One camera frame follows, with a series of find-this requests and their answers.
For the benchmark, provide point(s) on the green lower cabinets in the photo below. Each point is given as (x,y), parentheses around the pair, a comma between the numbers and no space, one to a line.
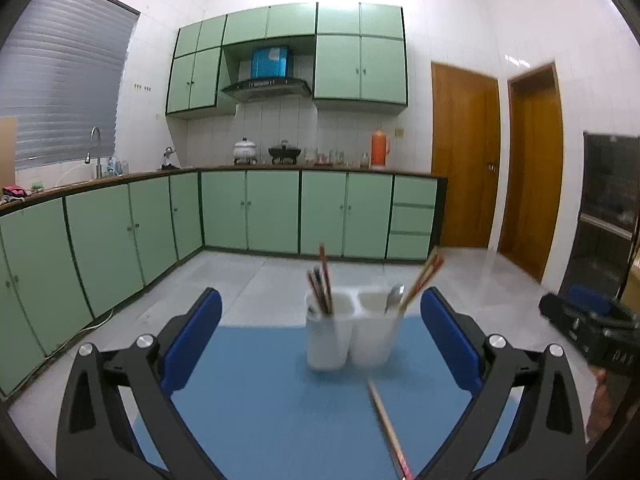
(70,258)

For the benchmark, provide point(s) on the black ladle spoon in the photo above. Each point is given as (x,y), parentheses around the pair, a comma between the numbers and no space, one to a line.
(315,282)

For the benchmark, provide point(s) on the right hand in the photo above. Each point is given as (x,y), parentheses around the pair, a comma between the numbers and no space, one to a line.
(601,413)

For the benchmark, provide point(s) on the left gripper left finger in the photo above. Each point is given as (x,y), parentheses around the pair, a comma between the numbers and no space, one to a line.
(184,338)

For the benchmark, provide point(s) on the cardboard box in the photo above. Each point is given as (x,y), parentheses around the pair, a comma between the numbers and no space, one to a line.
(8,132)

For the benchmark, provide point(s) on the metal spoon in holder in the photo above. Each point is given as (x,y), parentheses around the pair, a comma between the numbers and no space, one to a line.
(394,298)

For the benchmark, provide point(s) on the grey window blind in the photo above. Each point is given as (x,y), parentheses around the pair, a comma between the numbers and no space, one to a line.
(61,69)

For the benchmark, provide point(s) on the blue table mat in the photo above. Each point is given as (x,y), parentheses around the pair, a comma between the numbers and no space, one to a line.
(259,412)

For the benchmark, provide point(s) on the chrome faucet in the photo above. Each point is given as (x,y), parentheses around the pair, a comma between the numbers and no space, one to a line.
(94,151)

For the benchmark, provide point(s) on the metal kettle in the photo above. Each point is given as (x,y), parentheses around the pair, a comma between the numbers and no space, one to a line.
(169,151)

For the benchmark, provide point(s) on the white cooking pot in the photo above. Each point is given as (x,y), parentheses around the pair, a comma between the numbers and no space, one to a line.
(244,152)

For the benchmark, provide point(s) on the green upper cabinets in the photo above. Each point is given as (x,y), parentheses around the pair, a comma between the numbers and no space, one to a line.
(353,56)

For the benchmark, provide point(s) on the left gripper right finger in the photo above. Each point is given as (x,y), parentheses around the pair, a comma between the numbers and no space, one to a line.
(458,339)

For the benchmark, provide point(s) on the brown wooden door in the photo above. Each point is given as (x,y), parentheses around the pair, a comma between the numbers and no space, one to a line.
(535,169)
(466,151)

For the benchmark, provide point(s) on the green cabinets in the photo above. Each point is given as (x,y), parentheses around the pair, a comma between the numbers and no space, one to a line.
(70,258)
(353,56)

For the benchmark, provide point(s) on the black wok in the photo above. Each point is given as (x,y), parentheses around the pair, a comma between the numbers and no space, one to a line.
(284,153)

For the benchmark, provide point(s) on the black glass cabinet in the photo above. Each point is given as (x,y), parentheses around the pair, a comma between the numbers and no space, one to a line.
(608,218)

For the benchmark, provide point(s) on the red wooden chopstick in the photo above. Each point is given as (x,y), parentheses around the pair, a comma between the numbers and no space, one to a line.
(326,279)

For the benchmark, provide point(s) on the white utensil holder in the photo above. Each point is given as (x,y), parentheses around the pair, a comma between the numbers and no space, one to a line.
(359,332)

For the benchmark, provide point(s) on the wooden chopstick on mat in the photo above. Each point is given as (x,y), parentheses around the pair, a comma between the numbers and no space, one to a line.
(389,434)

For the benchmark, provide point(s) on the orange thermos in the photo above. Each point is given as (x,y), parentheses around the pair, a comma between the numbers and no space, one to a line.
(380,149)

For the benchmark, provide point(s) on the black range hood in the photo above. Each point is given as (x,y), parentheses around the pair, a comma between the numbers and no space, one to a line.
(257,89)

